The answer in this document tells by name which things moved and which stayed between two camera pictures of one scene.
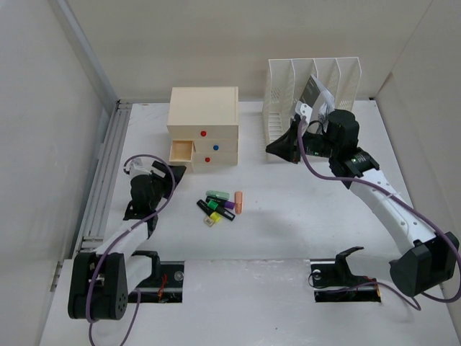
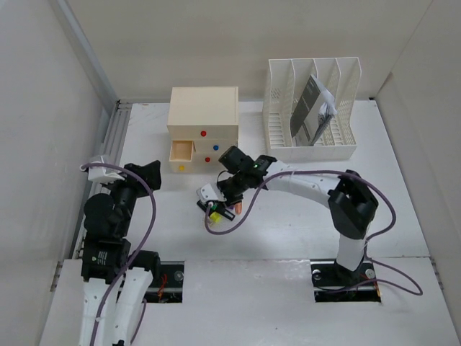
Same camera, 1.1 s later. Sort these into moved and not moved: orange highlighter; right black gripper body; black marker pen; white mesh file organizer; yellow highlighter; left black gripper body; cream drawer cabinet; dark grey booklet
Moved: left black gripper body; right black gripper body
Not moved: orange highlighter; black marker pen; yellow highlighter; white mesh file organizer; dark grey booklet; cream drawer cabinet
